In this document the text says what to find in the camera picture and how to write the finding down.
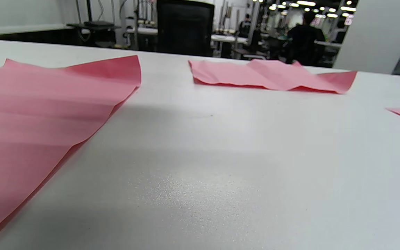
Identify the black rolling computer stand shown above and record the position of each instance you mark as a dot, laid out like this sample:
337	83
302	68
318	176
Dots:
97	29

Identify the black mesh office chair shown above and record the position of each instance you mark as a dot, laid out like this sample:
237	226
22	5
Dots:
185	27

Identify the row of ceiling lights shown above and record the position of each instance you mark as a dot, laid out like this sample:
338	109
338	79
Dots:
307	7

